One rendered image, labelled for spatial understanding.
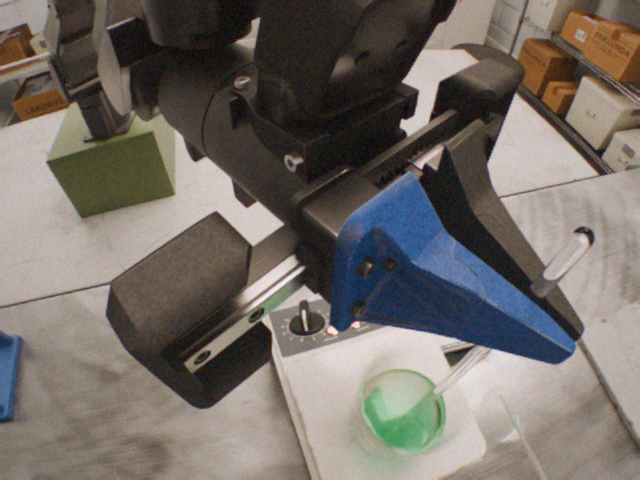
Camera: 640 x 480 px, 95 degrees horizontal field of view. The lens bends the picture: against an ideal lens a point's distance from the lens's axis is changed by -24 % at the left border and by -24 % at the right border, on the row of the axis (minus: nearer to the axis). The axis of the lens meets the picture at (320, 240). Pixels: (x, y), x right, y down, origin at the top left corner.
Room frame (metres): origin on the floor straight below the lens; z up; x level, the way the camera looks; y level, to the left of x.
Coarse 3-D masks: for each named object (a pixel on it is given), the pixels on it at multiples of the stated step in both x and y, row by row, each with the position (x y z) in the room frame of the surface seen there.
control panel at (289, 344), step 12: (324, 300) 0.18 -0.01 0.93; (276, 312) 0.16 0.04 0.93; (288, 312) 0.16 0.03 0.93; (324, 312) 0.16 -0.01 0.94; (276, 324) 0.15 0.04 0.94; (288, 324) 0.14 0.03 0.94; (360, 324) 0.14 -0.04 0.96; (372, 324) 0.14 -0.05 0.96; (276, 336) 0.13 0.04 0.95; (288, 336) 0.13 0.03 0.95; (300, 336) 0.13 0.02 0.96; (312, 336) 0.13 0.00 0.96; (324, 336) 0.13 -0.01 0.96; (336, 336) 0.13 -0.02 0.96; (348, 336) 0.12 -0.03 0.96; (288, 348) 0.11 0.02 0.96; (300, 348) 0.11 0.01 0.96; (312, 348) 0.11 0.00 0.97
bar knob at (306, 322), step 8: (304, 304) 0.16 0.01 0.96; (304, 312) 0.15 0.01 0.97; (312, 312) 0.16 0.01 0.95; (296, 320) 0.15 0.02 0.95; (304, 320) 0.14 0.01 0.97; (312, 320) 0.15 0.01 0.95; (320, 320) 0.14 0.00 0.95; (296, 328) 0.14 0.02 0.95; (304, 328) 0.13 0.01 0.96; (312, 328) 0.13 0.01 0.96; (320, 328) 0.14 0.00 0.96
